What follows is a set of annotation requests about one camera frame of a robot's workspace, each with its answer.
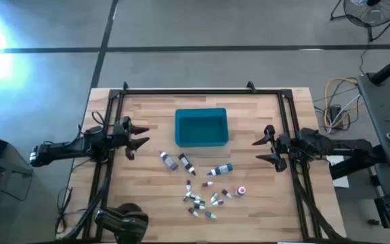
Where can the small dark food coloring bottle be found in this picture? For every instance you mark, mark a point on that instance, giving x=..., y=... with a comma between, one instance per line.
x=195, y=197
x=218, y=202
x=188, y=185
x=199, y=202

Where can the black aluminium table frame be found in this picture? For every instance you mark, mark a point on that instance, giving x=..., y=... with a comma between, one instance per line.
x=198, y=91

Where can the small black floor object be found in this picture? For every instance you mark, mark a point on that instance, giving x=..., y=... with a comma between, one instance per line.
x=373, y=222

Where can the small teal food coloring bottle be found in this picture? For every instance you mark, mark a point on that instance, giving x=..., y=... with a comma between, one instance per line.
x=210, y=215
x=199, y=206

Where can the large blue food coloring bottle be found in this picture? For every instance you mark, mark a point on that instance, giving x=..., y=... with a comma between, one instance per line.
x=222, y=169

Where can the small grey food coloring bottle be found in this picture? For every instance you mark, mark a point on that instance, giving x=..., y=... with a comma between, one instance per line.
x=214, y=198

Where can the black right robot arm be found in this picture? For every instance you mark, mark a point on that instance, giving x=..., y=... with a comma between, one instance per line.
x=334, y=145

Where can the black power adapter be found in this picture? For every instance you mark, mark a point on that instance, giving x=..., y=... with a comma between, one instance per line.
x=335, y=115

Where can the large black food coloring bottle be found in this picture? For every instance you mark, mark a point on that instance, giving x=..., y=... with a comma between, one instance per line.
x=185, y=162

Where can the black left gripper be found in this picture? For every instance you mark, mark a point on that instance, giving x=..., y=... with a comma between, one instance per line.
x=122, y=135

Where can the round pink food coloring jar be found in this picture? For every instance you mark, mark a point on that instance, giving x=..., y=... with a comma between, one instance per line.
x=240, y=190

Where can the black glossy device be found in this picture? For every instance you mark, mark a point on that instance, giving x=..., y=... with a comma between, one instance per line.
x=124, y=222

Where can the grey desk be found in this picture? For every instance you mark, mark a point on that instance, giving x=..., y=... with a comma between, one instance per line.
x=388, y=108

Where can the small green food coloring bottle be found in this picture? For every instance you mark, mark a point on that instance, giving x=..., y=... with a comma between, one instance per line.
x=186, y=197

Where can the small red food coloring bottle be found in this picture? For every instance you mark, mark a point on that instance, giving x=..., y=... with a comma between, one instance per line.
x=207, y=184

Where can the black desk foot bar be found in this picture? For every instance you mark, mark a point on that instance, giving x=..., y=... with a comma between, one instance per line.
x=357, y=166

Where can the white paper sheet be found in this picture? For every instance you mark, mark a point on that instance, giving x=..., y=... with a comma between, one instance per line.
x=340, y=181

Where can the black floor fan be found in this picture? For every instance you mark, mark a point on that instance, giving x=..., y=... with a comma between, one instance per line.
x=372, y=15

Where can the large purple food coloring bottle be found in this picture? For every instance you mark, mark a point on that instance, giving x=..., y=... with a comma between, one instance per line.
x=169, y=161

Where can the teal plastic bin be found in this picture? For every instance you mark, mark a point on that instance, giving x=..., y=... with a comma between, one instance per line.
x=201, y=128

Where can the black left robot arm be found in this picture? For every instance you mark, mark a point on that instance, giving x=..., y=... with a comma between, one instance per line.
x=63, y=149

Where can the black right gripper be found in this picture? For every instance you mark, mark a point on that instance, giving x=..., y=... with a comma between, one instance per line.
x=288, y=145

